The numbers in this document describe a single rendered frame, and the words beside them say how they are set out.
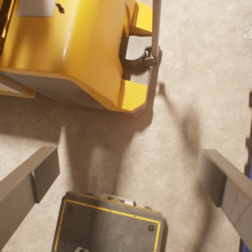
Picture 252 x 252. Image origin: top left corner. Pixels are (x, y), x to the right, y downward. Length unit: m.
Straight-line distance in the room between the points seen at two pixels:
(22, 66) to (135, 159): 1.06
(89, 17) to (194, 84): 1.06
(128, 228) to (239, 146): 1.05
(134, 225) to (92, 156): 0.65
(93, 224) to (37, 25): 1.17
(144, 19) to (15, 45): 0.90
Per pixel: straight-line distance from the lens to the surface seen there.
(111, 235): 1.35
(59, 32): 0.89
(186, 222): 1.66
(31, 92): 1.51
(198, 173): 0.17
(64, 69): 0.80
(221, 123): 1.66
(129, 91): 1.25
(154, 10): 0.96
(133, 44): 1.30
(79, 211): 1.37
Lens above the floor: 1.53
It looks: 79 degrees down
